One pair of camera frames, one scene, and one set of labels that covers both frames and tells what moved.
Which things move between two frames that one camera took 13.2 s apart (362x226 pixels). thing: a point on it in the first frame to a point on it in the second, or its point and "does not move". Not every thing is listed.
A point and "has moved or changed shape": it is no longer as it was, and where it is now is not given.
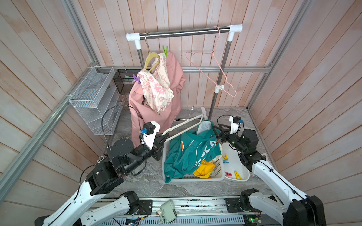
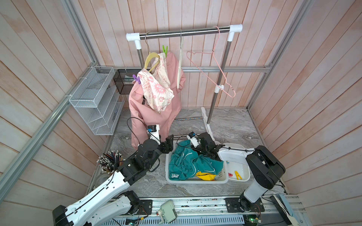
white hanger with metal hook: (190, 118) to (180, 56)
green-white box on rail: (167, 211) does not move
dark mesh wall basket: (123, 79) does not move
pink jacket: (141, 111) does not move
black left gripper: (158, 146) to (168, 146)
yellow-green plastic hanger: (150, 56) does not move
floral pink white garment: (157, 84) does not move
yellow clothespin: (237, 175) does not move
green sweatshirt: (188, 150) has moved or changed shape
